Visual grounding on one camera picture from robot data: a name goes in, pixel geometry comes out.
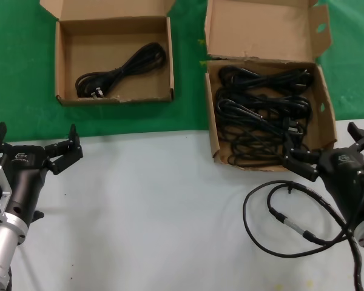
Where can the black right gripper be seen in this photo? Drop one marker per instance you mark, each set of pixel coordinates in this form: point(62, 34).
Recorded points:
point(345, 179)

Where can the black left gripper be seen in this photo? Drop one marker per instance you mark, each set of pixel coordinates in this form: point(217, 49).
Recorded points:
point(25, 179)

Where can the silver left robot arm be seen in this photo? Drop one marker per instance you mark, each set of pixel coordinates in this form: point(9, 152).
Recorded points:
point(0, 242)

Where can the torn brown cardboard box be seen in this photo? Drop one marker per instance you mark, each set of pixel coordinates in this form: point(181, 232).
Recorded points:
point(261, 30)

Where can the shallow brown cardboard box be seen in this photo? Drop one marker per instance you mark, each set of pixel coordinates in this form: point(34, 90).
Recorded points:
point(115, 30)

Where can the green cloth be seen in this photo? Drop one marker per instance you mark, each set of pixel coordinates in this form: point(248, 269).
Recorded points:
point(18, 60)

